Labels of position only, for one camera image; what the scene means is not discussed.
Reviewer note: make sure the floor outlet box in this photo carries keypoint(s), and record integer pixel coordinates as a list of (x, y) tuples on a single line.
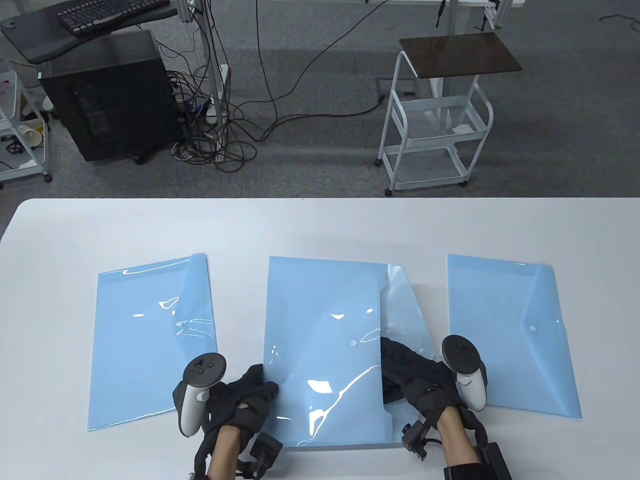
[(395, 86)]

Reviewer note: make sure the paper cup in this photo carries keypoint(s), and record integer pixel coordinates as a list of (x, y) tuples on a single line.
[(30, 136)]

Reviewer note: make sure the person's left forearm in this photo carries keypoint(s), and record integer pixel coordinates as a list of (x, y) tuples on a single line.
[(225, 450)]

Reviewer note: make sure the black forearm battery box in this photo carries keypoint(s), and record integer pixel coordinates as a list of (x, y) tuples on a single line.
[(497, 462)]

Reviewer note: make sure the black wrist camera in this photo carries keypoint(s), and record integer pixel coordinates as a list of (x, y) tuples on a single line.
[(415, 440), (265, 450)]

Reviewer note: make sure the black keyboard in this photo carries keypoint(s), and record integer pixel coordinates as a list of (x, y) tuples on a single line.
[(110, 12)]

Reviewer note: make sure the black keyboard desk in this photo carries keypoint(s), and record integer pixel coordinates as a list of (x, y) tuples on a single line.
[(30, 35)]

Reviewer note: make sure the person's left hand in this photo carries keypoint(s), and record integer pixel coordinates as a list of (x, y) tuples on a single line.
[(240, 400)]

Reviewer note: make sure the white black handheld controller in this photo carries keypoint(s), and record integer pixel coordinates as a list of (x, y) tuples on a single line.
[(460, 352), (204, 369)]

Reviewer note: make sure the person's right forearm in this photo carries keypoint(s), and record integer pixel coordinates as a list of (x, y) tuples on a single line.
[(457, 435)]

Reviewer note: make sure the black computer tower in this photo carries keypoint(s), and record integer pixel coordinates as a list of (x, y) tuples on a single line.
[(110, 100)]

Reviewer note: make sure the blue plastic snap folder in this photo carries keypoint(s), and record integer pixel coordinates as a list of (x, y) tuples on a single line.
[(500, 300), (320, 310), (145, 360)]

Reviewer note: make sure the white power strip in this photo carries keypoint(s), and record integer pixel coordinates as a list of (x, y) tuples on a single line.
[(222, 90)]

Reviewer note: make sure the person's right hand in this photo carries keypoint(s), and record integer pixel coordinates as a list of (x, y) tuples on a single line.
[(425, 385)]

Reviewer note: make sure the small paper scrap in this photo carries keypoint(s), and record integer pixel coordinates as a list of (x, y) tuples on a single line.
[(463, 129)]

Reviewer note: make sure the aluminium frame post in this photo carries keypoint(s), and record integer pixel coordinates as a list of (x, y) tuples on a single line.
[(212, 65)]

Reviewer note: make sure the white cart with brown top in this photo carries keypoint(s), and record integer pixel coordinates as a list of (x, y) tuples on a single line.
[(460, 55)]

